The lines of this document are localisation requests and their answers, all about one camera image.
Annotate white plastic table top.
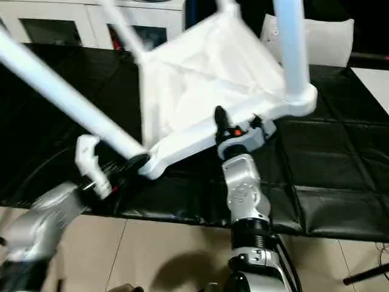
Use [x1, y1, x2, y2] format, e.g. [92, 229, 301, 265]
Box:
[135, 0, 319, 181]

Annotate white plastic table leg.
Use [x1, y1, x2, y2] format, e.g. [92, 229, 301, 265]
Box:
[99, 0, 150, 62]
[0, 30, 147, 159]
[272, 0, 312, 103]

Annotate black mat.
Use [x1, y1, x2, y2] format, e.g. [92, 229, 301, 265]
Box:
[0, 42, 389, 244]

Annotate white flat board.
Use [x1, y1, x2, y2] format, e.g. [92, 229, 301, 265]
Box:
[350, 66, 389, 117]

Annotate white cabinet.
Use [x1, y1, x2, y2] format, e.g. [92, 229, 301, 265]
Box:
[0, 0, 187, 52]

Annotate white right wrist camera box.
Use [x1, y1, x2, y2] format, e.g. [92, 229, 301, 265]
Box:
[216, 116, 278, 159]

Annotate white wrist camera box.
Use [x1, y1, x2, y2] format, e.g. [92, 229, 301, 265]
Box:
[75, 135, 112, 201]
[216, 116, 278, 159]

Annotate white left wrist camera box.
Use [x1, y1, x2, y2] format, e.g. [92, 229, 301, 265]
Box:
[75, 135, 112, 201]

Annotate tangled floor cables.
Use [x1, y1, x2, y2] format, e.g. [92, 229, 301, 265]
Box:
[375, 240, 389, 275]

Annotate black metal table frame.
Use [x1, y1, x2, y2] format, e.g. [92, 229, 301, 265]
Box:
[342, 266, 389, 286]

